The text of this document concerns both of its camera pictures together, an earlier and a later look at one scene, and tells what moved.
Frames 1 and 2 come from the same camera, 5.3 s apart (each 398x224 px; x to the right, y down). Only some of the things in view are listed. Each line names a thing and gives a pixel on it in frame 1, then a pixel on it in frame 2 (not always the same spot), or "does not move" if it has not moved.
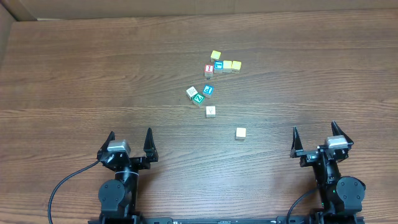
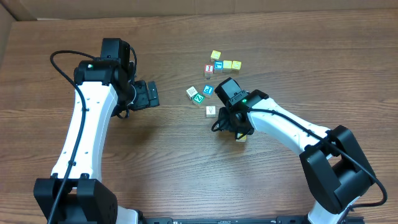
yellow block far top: [215, 55] does not move
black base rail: [260, 219] does not move
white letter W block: [191, 92] does not move
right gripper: [318, 152] → [224, 116]
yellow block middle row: [227, 66] does not move
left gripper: [132, 160] → [152, 94]
